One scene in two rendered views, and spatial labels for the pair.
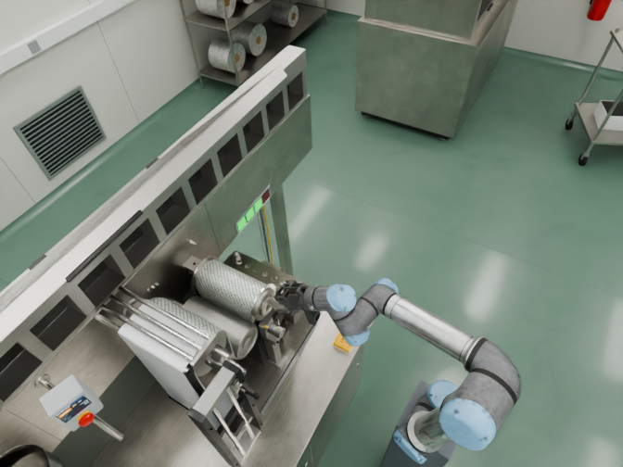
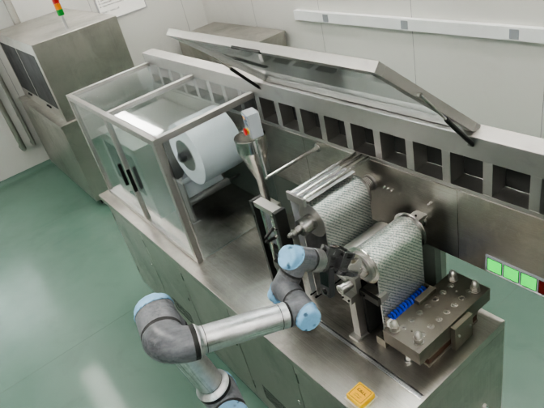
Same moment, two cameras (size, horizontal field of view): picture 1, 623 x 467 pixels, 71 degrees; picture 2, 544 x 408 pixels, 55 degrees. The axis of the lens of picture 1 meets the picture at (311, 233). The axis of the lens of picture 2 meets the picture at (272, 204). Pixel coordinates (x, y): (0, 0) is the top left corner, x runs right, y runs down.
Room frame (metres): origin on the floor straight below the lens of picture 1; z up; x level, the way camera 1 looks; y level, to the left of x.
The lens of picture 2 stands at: (1.17, -1.16, 2.46)
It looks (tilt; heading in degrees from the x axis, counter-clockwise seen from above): 32 degrees down; 117
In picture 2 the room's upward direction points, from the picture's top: 14 degrees counter-clockwise
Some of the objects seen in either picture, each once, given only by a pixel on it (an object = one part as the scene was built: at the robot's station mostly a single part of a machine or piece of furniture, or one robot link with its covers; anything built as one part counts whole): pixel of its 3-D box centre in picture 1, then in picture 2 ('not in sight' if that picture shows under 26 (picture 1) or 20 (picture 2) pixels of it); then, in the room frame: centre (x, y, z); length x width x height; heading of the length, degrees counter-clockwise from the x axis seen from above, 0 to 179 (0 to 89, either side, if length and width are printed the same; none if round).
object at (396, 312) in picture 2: not in sight; (408, 303); (0.89, 0.23, 1.03); 0.21 x 0.04 x 0.03; 58
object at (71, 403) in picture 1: (74, 406); (250, 123); (0.31, 0.49, 1.66); 0.07 x 0.07 x 0.10; 42
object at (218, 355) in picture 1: (220, 359); (306, 224); (0.54, 0.29, 1.33); 0.06 x 0.06 x 0.06; 58
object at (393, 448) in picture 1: (415, 448); not in sight; (0.46, -0.40, 0.45); 0.20 x 0.20 x 0.90; 53
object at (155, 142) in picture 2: not in sight; (167, 150); (-0.53, 1.04, 1.25); 1.19 x 0.57 x 0.70; 148
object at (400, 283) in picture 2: not in sight; (401, 282); (0.88, 0.25, 1.11); 0.23 x 0.01 x 0.18; 58
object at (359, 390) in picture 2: (345, 340); (360, 395); (0.77, -0.11, 0.91); 0.07 x 0.07 x 0.02; 58
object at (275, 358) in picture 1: (274, 343); (354, 308); (0.71, 0.16, 1.05); 0.06 x 0.05 x 0.31; 58
